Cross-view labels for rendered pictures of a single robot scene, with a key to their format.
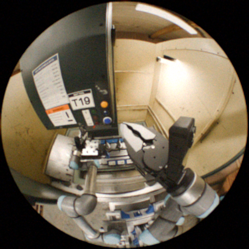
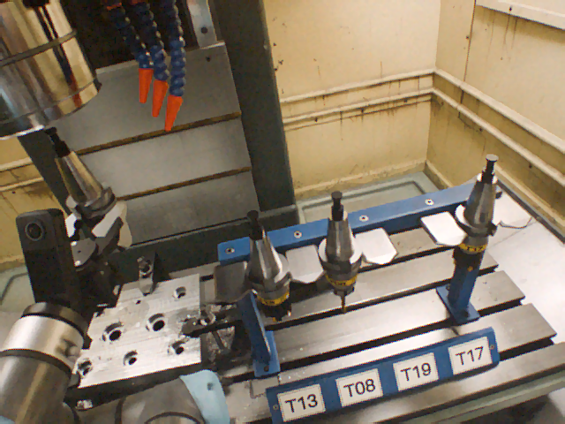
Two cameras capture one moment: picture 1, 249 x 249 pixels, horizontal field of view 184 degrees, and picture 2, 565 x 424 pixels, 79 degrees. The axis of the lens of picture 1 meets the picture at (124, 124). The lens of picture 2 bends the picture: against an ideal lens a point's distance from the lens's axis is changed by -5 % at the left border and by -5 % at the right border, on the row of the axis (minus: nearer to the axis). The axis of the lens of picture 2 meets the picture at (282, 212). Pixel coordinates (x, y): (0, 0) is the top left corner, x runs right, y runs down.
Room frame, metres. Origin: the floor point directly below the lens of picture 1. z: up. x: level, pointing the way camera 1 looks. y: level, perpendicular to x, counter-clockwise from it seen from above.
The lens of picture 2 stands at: (-0.01, 0.10, 1.61)
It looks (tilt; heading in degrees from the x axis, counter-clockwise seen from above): 39 degrees down; 4
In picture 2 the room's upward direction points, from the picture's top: 11 degrees counter-clockwise
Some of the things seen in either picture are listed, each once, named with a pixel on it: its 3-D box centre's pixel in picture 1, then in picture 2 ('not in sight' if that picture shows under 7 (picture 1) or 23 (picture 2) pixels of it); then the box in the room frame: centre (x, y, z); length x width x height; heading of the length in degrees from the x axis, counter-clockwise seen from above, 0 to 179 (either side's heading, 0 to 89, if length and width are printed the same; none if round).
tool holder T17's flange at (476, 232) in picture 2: not in sight; (476, 221); (0.39, -0.17, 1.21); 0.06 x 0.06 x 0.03
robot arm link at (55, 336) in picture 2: (77, 153); (46, 346); (0.20, 0.39, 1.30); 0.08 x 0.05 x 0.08; 89
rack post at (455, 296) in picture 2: not in sight; (469, 259); (0.45, -0.21, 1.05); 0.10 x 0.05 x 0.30; 7
